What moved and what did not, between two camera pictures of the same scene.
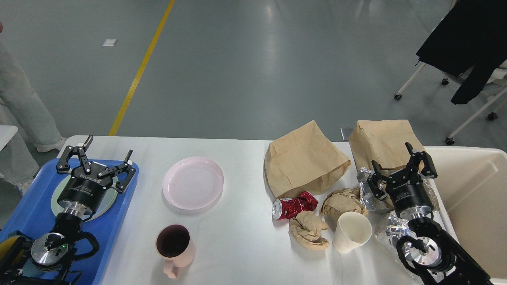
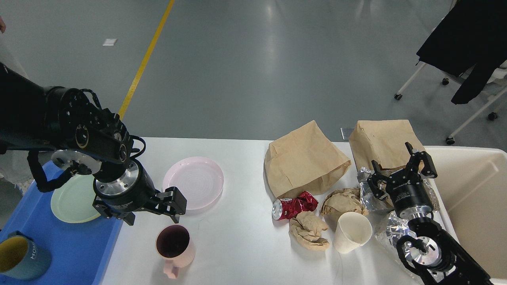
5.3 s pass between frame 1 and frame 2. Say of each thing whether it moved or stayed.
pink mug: stayed
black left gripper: moved
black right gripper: stayed
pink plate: stayed
